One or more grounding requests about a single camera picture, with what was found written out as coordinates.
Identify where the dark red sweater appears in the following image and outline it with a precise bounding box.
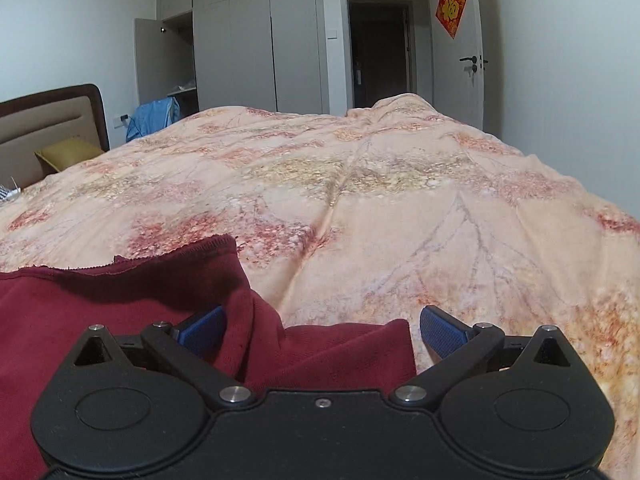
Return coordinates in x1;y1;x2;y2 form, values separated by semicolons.
1;235;416;479

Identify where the blue clothes pile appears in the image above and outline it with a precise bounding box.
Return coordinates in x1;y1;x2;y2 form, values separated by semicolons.
126;96;182;143

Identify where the white bedroom door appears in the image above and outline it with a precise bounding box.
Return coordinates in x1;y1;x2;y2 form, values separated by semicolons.
430;0;485;128

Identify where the floral peach duvet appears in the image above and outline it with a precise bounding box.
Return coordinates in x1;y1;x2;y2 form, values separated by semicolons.
1;94;639;479

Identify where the mustard yellow pillow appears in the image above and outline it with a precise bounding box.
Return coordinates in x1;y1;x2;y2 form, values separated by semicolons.
35;138;103;174

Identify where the checkered blue white pillow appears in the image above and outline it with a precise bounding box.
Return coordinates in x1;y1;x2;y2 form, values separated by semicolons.
0;178;22;204

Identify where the brown padded headboard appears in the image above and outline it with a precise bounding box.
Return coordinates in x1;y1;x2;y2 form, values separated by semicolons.
1;84;110;190

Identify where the open wardrobe door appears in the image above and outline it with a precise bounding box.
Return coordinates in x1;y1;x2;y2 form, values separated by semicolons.
134;18;166;104

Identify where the grey built-in wardrobe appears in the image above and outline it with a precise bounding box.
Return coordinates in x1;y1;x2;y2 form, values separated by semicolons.
157;0;329;114

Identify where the red fu door decoration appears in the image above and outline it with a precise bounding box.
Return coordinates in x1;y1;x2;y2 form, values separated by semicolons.
435;0;468;39

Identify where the black door handle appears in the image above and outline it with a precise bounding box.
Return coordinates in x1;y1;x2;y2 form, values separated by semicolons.
459;55;488;76

